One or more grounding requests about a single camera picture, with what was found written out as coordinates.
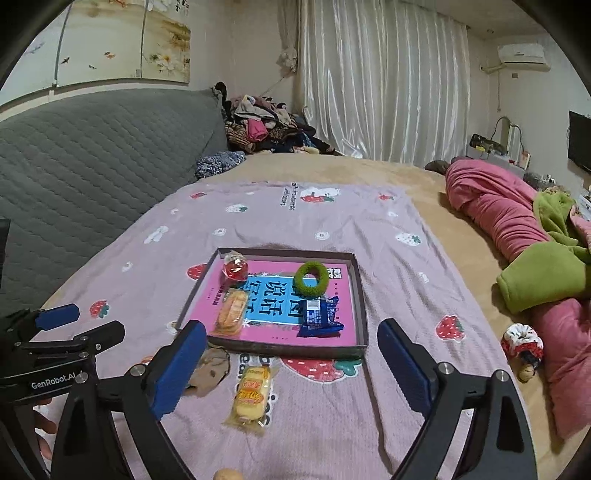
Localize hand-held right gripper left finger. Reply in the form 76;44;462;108
50;319;208;480

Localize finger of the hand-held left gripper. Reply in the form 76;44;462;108
9;304;80;342
16;320;126;358

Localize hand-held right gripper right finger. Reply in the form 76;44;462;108
377;318;539;480

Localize orange snack packet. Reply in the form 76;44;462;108
211;288;250;337

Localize yellow rice cracker packet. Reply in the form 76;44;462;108
225;362;282;435

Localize shallow dark cardboard box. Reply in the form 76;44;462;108
175;247;370;361

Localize blue snack packet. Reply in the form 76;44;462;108
295;296;346;339

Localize red jelly cup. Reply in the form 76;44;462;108
221;250;250;283

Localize green fuzzy ring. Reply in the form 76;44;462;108
294;261;332;298

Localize person's left hand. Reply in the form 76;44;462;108
33;399;60;460

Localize pink strawberry printed blanket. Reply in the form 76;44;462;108
39;182;527;480

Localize pink picture book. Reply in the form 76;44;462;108
185;259;361;347

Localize red white cloth doll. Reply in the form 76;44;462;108
502;323;546;370

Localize grey quilted headboard cover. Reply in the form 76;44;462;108
0;88;229;319

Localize green fleece blanket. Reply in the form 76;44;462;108
496;189;591;315

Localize pink quilt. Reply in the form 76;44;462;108
445;158;591;439

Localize blue patterned cloth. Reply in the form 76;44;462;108
195;151;246;181

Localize light pink quilted blanket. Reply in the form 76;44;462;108
570;203;591;252

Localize oval vanity mirror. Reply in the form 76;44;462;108
489;115;522;155

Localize pile of clothes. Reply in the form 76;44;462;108
215;82;342;155

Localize white sheer curtain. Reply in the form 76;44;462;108
277;0;469;164

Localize black television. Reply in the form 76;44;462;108
568;111;591;174

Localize white plush curtain tieback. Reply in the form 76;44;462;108
276;47;298;73

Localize white air conditioner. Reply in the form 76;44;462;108
498;43;552;72

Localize flower wall poster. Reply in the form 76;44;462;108
0;0;192;104

